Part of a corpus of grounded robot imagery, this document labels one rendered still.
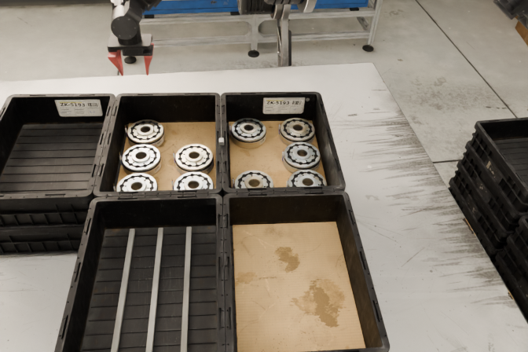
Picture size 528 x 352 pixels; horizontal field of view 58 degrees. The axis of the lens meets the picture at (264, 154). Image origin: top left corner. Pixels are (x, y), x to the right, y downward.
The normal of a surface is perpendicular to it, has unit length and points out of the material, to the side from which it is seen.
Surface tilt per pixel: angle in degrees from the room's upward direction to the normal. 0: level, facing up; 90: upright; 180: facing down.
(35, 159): 0
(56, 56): 0
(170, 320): 0
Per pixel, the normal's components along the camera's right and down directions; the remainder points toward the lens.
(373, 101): 0.04, -0.73
